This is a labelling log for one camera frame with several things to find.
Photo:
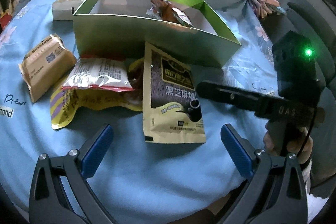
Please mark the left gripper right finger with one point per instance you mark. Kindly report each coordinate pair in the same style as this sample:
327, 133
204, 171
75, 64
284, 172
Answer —
275, 190

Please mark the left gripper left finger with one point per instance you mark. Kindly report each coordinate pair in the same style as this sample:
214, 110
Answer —
48, 202

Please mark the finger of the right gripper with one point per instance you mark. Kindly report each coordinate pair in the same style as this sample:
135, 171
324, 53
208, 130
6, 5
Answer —
236, 98

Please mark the black sesame gold pouch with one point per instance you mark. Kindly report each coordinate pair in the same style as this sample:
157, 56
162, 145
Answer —
171, 110

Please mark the orange brown snack packet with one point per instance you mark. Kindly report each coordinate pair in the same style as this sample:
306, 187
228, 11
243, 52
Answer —
166, 11

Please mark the red white snack packet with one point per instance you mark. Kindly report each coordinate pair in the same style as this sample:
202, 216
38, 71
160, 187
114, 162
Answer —
98, 73

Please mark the tan biscuit packet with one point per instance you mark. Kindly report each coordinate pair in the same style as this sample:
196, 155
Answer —
45, 64

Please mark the person's right hand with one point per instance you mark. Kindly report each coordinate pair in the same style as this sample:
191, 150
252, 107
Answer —
282, 137

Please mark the light blue floral bedsheet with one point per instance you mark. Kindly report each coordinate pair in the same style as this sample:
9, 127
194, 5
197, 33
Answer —
137, 182

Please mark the yellow purple snack bag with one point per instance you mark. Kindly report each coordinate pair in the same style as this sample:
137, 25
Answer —
65, 103

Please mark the green cardboard box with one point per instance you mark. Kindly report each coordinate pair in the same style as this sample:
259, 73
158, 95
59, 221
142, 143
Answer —
120, 28

